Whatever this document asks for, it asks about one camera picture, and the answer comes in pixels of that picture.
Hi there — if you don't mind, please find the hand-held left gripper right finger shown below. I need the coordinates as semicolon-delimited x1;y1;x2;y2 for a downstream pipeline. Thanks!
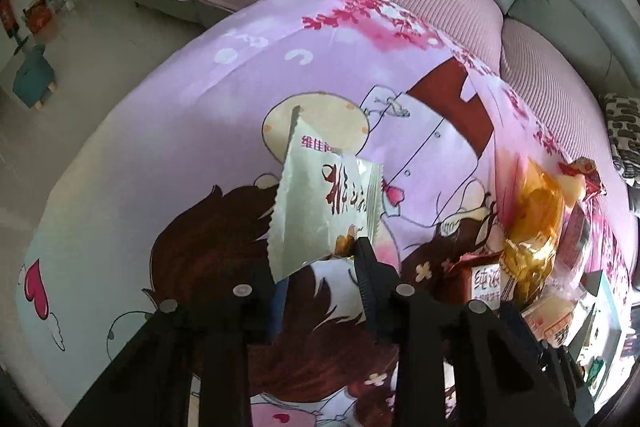
350;234;581;427

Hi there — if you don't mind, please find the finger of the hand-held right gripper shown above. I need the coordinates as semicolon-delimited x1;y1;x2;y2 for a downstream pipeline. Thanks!
537;337;591;408

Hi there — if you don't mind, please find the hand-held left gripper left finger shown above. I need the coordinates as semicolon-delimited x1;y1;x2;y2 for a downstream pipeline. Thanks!
62;257;291;427

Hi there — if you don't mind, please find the green snack packet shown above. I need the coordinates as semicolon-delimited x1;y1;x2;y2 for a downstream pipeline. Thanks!
585;357;607;389

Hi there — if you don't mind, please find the teal shallow cardboard box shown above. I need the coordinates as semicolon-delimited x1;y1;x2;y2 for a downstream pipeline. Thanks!
575;269;632;400

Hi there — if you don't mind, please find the beige snack packet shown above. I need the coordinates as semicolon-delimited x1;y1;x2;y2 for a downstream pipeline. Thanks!
267;105;386;284

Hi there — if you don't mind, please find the orange bread packet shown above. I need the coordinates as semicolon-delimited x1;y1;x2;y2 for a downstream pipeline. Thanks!
500;159;566;303

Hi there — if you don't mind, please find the red and white snack packet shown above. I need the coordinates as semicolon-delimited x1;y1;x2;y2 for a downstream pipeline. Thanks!
447;252;506;313

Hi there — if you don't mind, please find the shiny red candy packet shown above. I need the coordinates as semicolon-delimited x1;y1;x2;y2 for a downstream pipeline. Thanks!
557;157;607;198

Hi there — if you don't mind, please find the pink printed blanket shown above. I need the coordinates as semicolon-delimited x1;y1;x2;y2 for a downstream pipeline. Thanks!
15;0;640;427

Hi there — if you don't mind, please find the black and white patterned pillow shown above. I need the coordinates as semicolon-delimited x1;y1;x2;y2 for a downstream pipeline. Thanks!
600;93;640;188

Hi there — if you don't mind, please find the teal stool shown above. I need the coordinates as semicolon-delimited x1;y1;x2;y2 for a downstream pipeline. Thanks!
12;44;60;112

